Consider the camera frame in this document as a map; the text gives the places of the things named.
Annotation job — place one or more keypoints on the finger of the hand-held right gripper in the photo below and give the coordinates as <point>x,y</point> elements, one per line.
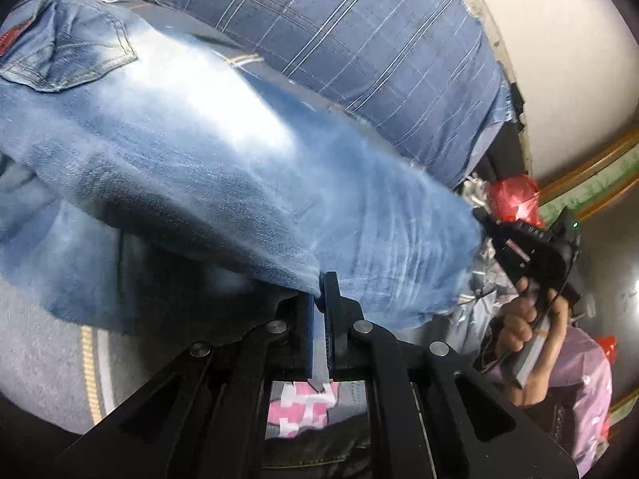
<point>491,232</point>

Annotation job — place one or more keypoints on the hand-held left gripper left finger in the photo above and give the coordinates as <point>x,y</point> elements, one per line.
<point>309,339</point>

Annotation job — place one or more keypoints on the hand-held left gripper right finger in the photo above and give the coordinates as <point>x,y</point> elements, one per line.
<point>330,339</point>

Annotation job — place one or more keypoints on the light blue denim pants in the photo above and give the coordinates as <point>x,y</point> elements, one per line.
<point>199,159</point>

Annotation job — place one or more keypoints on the person's right hand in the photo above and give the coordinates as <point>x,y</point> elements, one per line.
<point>514,329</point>

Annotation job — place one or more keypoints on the silver foil wrapper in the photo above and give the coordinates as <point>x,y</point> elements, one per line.
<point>474,194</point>

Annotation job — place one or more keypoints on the pink white checked cloth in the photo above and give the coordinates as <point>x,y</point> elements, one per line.
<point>294,409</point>

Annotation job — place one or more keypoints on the wooden trim with green strip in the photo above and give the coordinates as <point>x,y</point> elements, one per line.
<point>589,174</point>

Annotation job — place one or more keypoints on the small red plastic bag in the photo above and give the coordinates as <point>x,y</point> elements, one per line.
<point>606,349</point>

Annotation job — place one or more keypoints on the dark denim cloth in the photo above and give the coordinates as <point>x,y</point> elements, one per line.
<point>319,454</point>

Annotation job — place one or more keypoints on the purple plastic bag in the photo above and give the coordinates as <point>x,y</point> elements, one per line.
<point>584,399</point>

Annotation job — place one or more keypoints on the blue plaid blanket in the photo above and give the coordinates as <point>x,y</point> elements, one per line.
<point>349,35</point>

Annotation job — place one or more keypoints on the grey stitched blanket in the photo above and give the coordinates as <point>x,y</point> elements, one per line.
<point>40,359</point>

